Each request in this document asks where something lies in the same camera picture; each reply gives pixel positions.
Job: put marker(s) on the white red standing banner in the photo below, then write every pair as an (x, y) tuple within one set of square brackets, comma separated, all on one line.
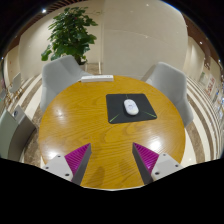
[(211, 86)]

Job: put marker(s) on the white cartoon-print computer mouse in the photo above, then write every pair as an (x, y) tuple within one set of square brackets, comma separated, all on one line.
[(131, 107)]

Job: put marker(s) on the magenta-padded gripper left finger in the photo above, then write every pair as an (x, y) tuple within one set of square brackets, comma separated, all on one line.
[(76, 159)]

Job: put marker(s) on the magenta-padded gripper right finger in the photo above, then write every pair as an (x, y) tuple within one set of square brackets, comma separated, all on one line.
[(148, 159)]

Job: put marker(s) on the black green-striped mouse pad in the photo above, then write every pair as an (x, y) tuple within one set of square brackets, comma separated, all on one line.
[(116, 106)]

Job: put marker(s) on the grey shell chair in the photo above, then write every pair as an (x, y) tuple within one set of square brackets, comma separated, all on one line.
[(173, 86), (13, 135), (58, 78)]

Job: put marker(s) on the large green potted plant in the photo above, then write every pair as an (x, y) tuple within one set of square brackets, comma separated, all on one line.
[(71, 33)]

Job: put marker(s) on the small grey chair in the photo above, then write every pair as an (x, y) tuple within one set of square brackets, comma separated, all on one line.
[(15, 83)]

